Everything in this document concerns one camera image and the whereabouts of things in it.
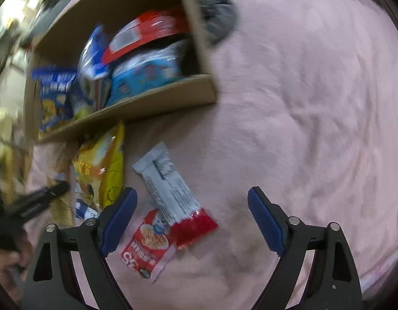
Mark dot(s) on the yellow snack packet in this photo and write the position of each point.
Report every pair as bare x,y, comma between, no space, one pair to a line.
102,168

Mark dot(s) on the light blue snack packet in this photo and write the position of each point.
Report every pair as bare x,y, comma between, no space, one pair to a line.
144,77

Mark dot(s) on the white red snack bar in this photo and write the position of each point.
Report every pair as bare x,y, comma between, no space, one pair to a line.
169,187

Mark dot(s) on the red snack packet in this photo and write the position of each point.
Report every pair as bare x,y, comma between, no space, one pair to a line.
147,32

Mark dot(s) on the red pink snack pouch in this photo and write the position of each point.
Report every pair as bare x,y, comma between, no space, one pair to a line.
147,248

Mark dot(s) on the dark grey checked cloth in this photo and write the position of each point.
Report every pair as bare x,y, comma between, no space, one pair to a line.
215,9

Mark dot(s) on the person's left hand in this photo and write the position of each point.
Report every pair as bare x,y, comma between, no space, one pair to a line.
15,264

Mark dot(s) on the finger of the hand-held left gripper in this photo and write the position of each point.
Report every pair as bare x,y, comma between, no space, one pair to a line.
56,191

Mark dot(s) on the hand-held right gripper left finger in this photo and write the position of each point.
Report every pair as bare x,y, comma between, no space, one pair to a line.
119,222

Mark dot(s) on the navy snack packet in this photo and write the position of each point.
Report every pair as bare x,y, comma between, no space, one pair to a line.
86,210

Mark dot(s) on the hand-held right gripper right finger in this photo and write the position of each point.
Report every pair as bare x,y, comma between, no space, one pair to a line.
266,222

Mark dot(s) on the blue white snack packet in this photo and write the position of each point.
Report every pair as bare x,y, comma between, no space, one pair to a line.
92,67

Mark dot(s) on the brown cardboard box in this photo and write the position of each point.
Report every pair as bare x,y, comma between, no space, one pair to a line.
173,92

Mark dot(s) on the blue cartoon snack packet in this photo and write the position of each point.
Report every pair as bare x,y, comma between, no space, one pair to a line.
55,100

